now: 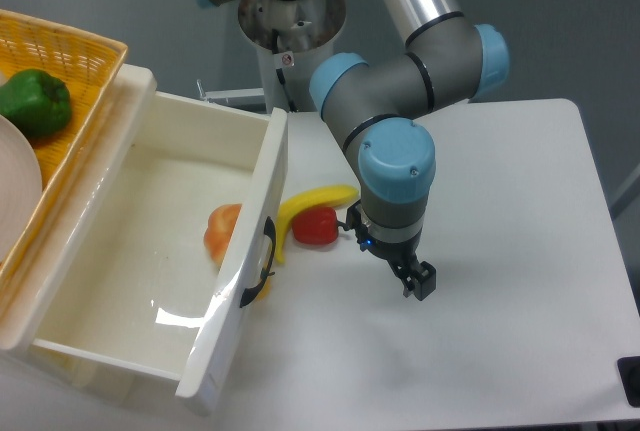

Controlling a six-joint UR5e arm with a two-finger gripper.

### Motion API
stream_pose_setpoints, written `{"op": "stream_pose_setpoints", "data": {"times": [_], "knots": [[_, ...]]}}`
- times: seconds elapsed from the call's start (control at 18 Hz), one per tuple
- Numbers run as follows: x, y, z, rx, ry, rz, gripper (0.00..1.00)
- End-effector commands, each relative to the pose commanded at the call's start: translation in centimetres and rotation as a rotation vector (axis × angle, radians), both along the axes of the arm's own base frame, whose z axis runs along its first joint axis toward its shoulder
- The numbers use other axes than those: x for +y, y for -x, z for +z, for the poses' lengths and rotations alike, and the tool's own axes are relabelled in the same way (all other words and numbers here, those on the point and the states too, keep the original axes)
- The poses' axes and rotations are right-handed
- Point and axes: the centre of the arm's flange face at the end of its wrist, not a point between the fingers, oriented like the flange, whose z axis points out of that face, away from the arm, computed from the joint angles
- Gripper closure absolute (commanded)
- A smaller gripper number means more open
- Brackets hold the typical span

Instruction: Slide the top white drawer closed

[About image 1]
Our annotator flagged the yellow bell pepper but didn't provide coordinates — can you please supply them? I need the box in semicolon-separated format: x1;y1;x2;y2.
255;275;272;301

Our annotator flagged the white plate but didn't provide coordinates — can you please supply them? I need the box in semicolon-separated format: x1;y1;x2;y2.
0;117;42;261

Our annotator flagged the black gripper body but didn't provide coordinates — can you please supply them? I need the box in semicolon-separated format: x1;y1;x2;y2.
346;201;423;267

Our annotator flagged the black corner device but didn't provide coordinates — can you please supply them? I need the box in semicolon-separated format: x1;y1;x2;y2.
617;356;640;408

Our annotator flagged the green bell pepper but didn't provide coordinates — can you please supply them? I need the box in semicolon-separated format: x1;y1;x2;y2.
1;69;72;138

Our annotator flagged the yellow banana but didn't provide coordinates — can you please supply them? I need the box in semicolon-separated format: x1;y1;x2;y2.
275;184;359;264

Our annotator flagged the black drawer handle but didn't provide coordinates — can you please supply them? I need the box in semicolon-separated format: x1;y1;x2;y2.
240;216;277;308

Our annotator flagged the white top drawer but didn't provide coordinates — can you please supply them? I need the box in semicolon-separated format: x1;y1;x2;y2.
29;93;287;415

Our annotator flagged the orange peach fruit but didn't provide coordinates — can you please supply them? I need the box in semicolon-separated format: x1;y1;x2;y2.
203;203;242;268

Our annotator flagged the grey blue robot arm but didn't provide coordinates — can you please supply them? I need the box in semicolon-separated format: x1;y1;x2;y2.
196;0;510;300

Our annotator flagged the red bell pepper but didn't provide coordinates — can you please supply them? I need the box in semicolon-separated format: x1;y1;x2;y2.
292;206;349;246

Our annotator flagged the white drawer cabinet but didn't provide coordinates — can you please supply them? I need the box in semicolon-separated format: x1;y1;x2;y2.
1;65;156;354

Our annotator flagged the metal table clamp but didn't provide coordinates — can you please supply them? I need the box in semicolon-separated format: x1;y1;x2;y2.
196;79;267;114

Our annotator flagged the yellow woven basket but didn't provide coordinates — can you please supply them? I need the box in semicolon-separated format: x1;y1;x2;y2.
0;8;129;297

